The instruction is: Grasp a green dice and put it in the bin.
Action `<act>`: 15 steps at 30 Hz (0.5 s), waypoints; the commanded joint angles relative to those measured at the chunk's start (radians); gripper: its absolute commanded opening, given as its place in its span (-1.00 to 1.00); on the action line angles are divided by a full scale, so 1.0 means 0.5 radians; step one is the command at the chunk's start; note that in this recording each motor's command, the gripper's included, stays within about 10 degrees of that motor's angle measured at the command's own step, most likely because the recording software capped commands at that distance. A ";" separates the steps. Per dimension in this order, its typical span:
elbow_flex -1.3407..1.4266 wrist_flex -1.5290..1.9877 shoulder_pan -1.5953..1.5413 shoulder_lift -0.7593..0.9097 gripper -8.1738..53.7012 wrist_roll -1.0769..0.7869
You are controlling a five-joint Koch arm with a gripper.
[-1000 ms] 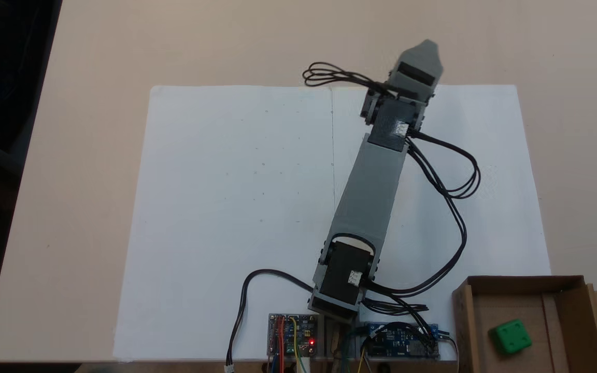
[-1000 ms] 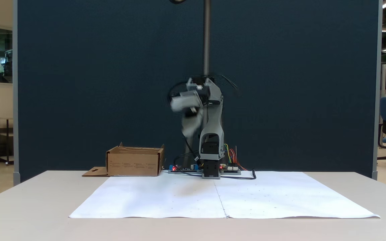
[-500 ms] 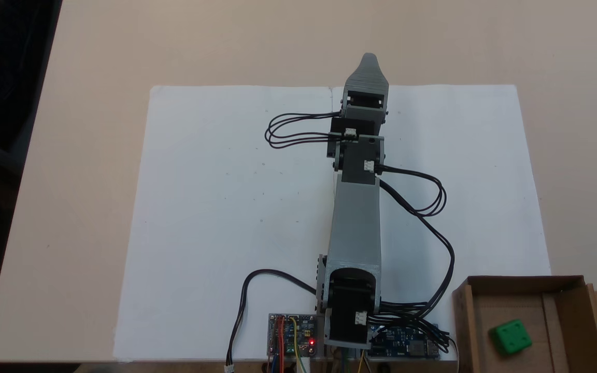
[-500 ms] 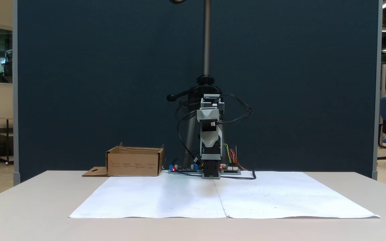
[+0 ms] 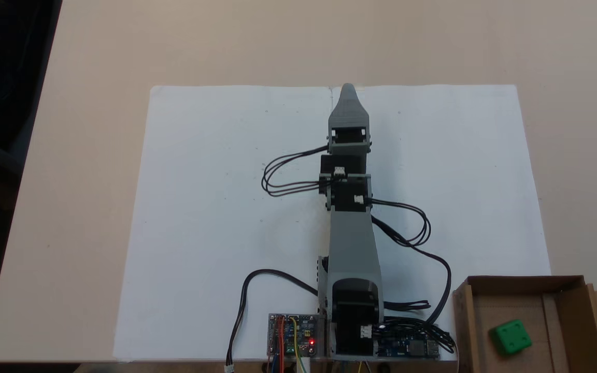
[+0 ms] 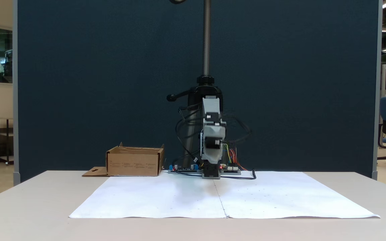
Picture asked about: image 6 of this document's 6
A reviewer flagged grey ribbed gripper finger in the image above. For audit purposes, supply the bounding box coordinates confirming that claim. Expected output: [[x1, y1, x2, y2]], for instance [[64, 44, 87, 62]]
[[201, 147, 221, 164]]

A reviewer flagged green circuit board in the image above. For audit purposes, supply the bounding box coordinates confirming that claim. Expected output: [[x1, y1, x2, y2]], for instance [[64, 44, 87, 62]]
[[220, 163, 242, 175]]

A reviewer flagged blue circuit board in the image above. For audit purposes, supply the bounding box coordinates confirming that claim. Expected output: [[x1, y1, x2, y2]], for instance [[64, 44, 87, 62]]
[[168, 163, 201, 174]]

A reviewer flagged black stand clamp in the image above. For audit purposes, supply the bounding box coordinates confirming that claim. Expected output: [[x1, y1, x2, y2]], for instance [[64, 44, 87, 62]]
[[167, 75, 223, 112]]

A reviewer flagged white paper sheet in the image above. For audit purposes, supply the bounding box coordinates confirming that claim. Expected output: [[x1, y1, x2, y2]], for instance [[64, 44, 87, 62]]
[[69, 172, 227, 219], [213, 171, 380, 219]]

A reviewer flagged brown cardboard box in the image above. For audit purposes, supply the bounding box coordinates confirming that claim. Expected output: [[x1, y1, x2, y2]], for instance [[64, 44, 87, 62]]
[[82, 142, 165, 177]]

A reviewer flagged dark blue partition panel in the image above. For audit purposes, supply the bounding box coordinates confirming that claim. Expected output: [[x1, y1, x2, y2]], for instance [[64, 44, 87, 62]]
[[13, 0, 383, 184]]

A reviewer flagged coloured jumper wire bundle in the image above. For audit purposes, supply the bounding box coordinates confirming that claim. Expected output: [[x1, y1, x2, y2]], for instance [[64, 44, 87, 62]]
[[224, 143, 247, 171]]

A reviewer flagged black gripper motor cable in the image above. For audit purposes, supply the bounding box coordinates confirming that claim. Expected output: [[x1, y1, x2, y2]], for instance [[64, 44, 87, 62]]
[[225, 115, 252, 145]]

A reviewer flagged black elbow motor cable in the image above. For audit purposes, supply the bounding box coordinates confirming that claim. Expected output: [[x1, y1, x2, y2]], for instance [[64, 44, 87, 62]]
[[175, 104, 203, 169]]

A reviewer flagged metal camera stand pole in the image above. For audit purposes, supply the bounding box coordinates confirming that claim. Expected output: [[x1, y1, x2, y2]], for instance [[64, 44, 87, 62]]
[[202, 0, 211, 77]]

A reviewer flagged framed wall window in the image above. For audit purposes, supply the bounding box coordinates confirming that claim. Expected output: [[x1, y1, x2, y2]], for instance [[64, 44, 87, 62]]
[[0, 23, 13, 86]]

